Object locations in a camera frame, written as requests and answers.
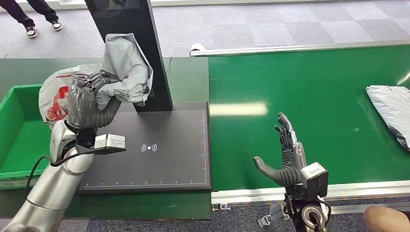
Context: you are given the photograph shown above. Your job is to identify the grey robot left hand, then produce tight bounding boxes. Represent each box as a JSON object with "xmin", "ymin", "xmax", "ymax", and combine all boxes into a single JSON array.
[{"xmin": 66, "ymin": 70, "xmax": 123, "ymax": 131}]

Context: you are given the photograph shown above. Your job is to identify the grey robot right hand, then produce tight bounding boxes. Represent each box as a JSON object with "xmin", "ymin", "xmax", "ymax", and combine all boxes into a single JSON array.
[{"xmin": 253, "ymin": 112, "xmax": 305, "ymax": 188}]

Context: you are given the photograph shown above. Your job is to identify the grey mailer bag red print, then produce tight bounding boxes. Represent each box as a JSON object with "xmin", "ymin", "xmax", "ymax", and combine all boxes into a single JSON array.
[{"xmin": 38, "ymin": 33, "xmax": 154, "ymax": 129}]

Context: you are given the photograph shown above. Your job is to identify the green conveyor belt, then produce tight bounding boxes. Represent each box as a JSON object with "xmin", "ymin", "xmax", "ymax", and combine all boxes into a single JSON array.
[{"xmin": 208, "ymin": 44, "xmax": 410, "ymax": 192}]

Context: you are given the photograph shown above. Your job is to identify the white conveyor roller end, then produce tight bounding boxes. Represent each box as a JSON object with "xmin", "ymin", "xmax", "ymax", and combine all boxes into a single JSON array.
[{"xmin": 190, "ymin": 43, "xmax": 207, "ymax": 58}]

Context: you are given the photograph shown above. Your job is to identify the green plastic crate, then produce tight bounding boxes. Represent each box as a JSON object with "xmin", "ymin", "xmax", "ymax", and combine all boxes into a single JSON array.
[{"xmin": 0, "ymin": 84, "xmax": 54, "ymax": 190}]

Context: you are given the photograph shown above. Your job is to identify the black scanner column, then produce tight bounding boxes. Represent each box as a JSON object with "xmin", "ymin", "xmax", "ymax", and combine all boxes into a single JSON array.
[{"xmin": 84, "ymin": 0, "xmax": 173, "ymax": 113}]

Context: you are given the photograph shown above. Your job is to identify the person's knee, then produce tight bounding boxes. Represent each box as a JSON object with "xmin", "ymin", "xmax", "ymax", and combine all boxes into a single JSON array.
[{"xmin": 363, "ymin": 205, "xmax": 410, "ymax": 232}]

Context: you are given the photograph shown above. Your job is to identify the dark green table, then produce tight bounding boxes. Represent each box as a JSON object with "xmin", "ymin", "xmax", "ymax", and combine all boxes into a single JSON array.
[{"xmin": 0, "ymin": 57, "xmax": 212, "ymax": 221}]

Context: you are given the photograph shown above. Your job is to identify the person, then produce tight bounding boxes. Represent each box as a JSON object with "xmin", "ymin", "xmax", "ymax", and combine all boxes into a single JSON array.
[{"xmin": 0, "ymin": 0, "xmax": 64, "ymax": 39}]

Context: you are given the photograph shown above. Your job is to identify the plain grey mailer bag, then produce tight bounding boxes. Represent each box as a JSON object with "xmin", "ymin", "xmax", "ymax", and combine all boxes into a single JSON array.
[{"xmin": 366, "ymin": 85, "xmax": 410, "ymax": 152}]

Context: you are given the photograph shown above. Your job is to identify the aluminium conveyor side rail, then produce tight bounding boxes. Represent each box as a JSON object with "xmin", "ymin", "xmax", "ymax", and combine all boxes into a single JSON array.
[
  {"xmin": 210, "ymin": 180, "xmax": 410, "ymax": 206},
  {"xmin": 190, "ymin": 39, "xmax": 410, "ymax": 58}
]

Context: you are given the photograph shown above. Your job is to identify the metal bracket under conveyor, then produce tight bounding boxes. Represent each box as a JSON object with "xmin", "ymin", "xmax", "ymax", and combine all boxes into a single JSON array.
[{"xmin": 258, "ymin": 203, "xmax": 288, "ymax": 229}]

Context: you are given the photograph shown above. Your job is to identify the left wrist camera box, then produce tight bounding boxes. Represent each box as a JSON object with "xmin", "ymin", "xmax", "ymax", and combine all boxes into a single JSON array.
[{"xmin": 76, "ymin": 128, "xmax": 127, "ymax": 156}]

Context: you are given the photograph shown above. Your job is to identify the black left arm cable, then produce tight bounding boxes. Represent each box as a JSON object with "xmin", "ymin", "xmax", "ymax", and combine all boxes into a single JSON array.
[{"xmin": 25, "ymin": 149, "xmax": 97, "ymax": 200}]

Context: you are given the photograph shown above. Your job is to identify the black scanner base plate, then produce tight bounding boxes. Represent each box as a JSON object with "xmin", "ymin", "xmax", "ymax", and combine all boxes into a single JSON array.
[{"xmin": 77, "ymin": 101, "xmax": 213, "ymax": 195}]

